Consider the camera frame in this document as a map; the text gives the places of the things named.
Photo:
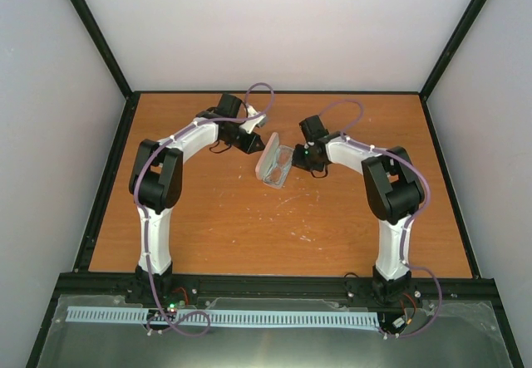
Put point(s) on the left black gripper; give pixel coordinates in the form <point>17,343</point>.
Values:
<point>248,148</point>

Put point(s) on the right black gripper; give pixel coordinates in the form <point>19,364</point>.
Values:
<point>298,162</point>

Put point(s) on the pink glasses case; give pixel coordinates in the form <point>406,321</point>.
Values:
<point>266,158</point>

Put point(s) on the brown transparent sunglasses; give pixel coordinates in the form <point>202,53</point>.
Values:
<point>278,171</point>

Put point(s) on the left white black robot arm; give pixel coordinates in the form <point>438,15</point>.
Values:
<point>157,178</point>

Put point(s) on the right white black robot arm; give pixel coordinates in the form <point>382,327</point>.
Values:
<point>394,194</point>

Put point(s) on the clear plastic sheet cover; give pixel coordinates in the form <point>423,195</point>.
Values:
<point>457,334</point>

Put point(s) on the light blue slotted cable duct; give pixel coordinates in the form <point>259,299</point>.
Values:
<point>226,318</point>

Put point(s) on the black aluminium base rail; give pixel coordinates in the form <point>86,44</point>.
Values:
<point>198,288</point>

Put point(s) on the right black frame post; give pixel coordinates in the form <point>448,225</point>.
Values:
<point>454,42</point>

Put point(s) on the black frame post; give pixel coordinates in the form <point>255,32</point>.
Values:
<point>454,42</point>
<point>89,22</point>

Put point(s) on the left black frame post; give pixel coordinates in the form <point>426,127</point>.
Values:
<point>89,22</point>

